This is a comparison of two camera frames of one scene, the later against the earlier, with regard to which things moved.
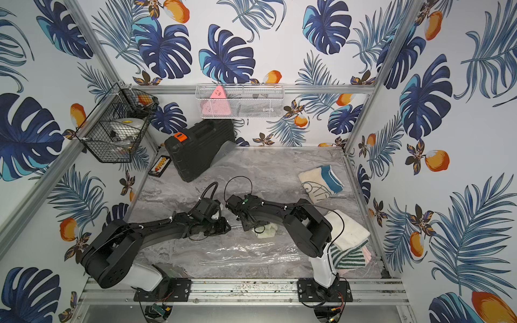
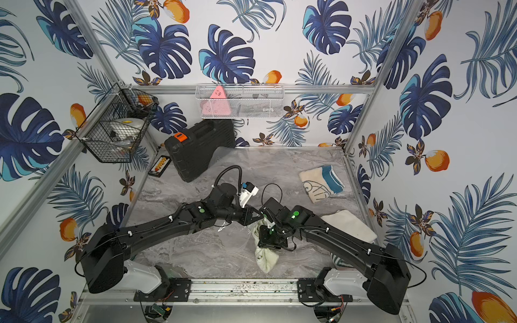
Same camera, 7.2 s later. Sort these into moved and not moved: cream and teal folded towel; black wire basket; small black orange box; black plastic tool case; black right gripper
Moved: black right gripper
Not moved: black wire basket; small black orange box; black plastic tool case; cream and teal folded towel
